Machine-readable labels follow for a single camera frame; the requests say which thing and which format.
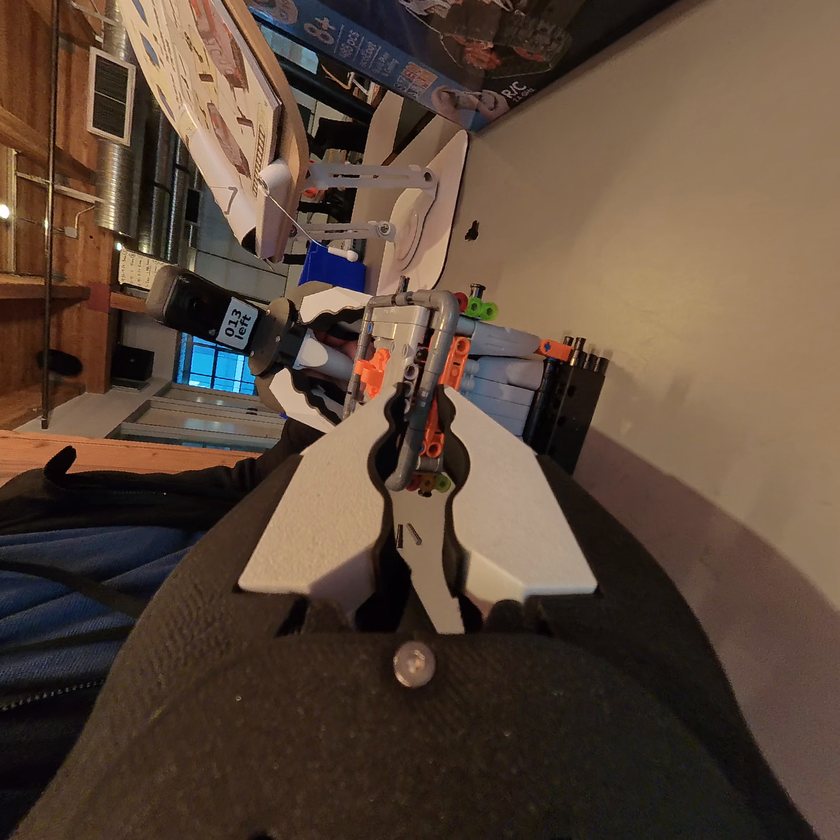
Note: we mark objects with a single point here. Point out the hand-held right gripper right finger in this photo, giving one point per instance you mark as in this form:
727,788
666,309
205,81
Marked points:
525,518

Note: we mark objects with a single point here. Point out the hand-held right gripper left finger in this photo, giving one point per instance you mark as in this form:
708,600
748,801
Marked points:
308,518

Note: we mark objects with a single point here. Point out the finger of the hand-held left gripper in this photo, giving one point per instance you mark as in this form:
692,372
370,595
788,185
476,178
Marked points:
295,397
341,300

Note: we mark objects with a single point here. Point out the light grey toy axle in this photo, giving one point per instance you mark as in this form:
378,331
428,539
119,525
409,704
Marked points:
414,533

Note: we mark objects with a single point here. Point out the grey orange toy model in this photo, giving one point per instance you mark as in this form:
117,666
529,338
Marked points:
499,380

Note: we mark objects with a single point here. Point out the person's left forearm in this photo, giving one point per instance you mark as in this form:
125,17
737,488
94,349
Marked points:
282,446

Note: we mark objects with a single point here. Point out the person's left hand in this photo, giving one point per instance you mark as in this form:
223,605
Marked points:
331,380

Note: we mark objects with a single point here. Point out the blue parts bin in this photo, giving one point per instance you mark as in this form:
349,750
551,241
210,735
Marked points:
331,269

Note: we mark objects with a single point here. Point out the white round cap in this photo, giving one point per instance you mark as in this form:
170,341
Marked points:
275,176

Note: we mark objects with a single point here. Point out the small black toy clip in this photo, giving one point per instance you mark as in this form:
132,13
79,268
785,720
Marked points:
472,232

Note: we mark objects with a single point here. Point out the white metal stand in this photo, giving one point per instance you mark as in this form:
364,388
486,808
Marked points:
433,184

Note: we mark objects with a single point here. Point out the person in blue jacket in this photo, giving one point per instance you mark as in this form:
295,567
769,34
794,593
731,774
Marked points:
131,492

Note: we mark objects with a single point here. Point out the white instruction booklet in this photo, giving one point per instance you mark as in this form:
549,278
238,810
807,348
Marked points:
197,98

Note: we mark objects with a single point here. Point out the beige shelf board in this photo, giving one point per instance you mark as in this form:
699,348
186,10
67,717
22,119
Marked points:
292,98

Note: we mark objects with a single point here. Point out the blue picture box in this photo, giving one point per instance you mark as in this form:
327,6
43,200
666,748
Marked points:
426,52

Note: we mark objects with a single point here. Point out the silver air duct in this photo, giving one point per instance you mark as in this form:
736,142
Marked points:
118,190

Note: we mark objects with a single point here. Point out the white wall vent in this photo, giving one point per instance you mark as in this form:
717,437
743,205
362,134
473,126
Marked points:
110,92

